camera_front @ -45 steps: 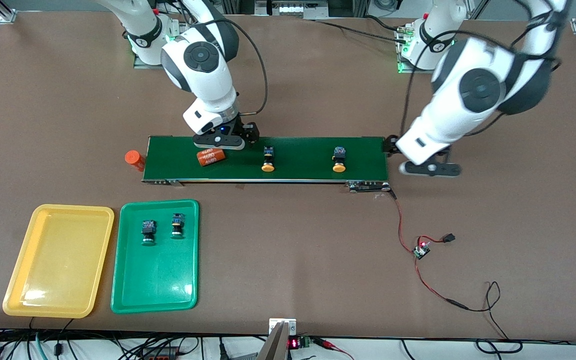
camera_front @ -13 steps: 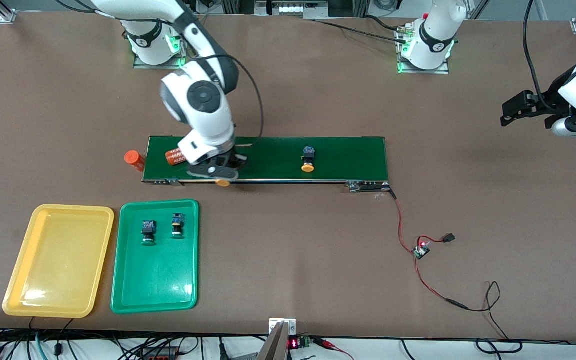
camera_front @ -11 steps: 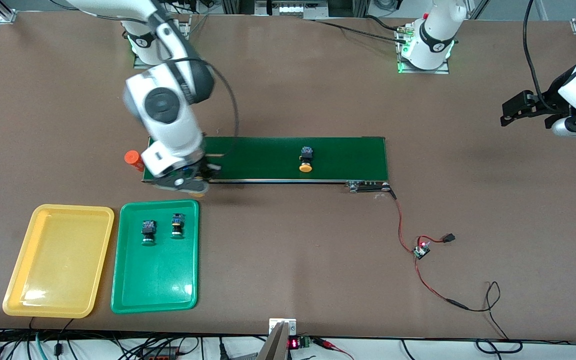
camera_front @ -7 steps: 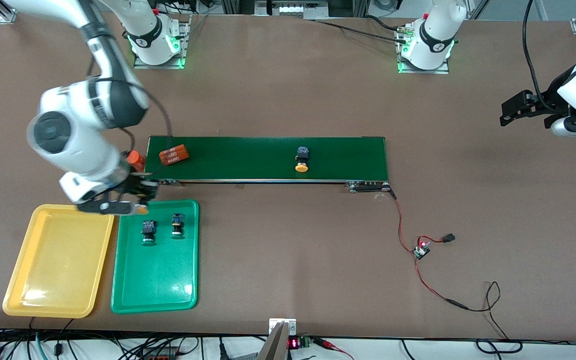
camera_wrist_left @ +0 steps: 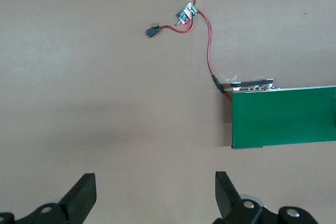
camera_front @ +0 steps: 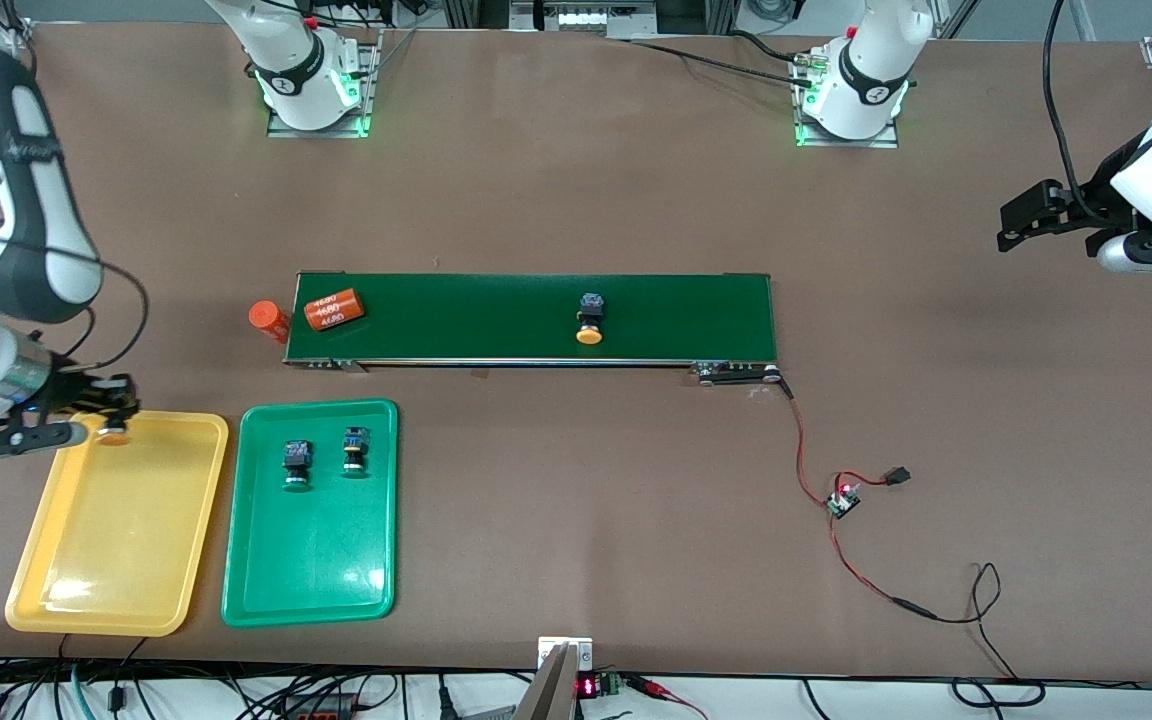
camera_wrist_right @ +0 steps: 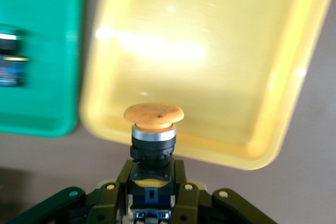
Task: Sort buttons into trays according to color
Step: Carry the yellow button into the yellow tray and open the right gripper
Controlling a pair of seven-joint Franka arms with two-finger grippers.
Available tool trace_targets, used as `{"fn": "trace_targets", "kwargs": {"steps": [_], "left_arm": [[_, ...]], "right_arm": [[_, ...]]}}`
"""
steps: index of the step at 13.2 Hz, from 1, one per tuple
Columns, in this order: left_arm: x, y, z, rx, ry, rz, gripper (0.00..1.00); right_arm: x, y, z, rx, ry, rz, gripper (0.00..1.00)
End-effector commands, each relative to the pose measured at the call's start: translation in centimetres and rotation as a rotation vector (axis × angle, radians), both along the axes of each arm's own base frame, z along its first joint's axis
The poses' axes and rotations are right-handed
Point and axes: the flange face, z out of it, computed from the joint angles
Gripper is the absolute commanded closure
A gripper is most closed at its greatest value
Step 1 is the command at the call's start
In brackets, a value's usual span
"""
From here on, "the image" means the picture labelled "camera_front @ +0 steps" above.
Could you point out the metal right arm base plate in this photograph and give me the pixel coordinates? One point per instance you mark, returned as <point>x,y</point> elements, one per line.
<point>321,132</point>

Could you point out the green conveyor belt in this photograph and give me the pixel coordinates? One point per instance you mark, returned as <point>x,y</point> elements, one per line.
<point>486,315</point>

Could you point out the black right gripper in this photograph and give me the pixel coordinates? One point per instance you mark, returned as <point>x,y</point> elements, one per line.
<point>67,390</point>

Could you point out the red clip lead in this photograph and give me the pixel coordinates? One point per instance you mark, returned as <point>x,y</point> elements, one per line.
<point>661,690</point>

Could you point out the small black connector plug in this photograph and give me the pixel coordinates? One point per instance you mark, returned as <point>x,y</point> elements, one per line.
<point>899,476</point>

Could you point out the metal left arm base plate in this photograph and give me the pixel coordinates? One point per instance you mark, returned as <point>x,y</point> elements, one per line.
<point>876,143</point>

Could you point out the green plastic tray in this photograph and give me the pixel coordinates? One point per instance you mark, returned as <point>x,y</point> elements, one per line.
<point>311,560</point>

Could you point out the small black circuit board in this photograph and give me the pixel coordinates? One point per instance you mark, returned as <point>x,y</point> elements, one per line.
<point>844,502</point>

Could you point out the yellow push button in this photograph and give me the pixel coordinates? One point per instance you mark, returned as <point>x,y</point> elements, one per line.
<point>589,322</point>
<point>114,436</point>

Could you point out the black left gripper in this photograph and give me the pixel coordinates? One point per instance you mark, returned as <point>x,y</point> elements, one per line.
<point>1102,187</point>

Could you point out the white power strip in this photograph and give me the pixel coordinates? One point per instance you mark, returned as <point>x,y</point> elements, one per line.
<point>596,17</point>

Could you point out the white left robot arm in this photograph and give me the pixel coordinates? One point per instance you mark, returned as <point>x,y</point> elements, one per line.
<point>866,70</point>

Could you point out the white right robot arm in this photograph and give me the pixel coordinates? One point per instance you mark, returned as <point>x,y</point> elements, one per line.
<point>26,200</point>

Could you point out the green push button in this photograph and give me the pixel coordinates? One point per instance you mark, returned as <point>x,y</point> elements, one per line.
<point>296,465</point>
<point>356,452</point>

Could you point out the grey metal camera bracket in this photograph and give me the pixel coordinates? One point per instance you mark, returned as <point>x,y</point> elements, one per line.
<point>556,685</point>

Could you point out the orange cylinder white print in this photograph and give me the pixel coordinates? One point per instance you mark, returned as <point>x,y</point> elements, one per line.
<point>334,309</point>
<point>269,320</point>

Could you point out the red digit display module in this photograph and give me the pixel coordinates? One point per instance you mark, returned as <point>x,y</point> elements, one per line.
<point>591,687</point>

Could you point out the yellow plastic tray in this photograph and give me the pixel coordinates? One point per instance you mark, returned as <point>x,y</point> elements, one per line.
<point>116,520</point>

